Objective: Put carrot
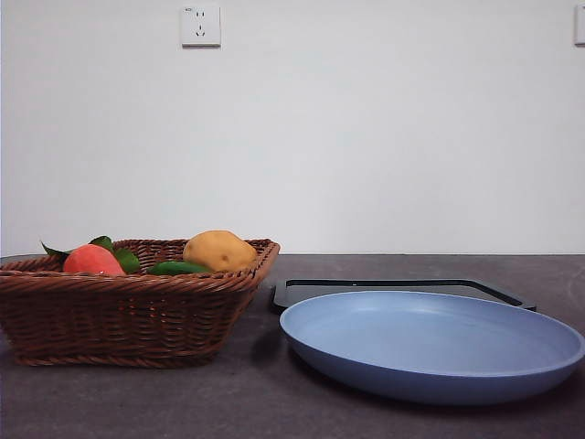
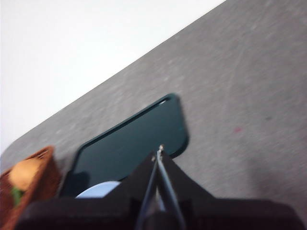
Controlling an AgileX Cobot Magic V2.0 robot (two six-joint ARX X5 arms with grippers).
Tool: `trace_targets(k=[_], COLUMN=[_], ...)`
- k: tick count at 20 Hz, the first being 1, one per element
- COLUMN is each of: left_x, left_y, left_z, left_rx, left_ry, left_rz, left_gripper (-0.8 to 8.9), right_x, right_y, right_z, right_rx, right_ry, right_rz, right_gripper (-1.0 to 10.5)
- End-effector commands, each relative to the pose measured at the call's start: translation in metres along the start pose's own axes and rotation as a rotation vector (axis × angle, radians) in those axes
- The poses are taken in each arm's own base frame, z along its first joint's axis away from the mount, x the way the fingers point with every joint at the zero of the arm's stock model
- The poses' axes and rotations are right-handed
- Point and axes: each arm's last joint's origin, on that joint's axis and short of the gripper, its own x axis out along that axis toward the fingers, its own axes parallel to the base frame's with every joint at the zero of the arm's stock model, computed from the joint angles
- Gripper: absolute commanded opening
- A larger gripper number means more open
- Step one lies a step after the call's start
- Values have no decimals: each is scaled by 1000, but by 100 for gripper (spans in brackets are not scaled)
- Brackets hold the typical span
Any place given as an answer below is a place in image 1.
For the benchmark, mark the green pepper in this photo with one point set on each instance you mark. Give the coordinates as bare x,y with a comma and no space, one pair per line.
176,268

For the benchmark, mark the brown wicker basket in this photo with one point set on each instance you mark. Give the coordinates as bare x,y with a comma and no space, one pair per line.
114,315

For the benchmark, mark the black flat tray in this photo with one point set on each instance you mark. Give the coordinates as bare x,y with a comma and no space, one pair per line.
285,299

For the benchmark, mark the white wall plate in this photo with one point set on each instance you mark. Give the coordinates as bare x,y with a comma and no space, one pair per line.
580,25

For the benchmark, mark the blue round plate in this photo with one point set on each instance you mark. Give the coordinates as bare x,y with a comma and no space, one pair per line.
411,356

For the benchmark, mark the orange carrot with green leaves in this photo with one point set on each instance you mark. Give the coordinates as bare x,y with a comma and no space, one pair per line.
91,261

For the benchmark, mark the white wall socket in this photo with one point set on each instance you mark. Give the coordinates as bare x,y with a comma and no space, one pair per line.
201,26

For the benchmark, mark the yellow-brown potato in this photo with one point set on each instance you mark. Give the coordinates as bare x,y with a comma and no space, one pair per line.
219,251

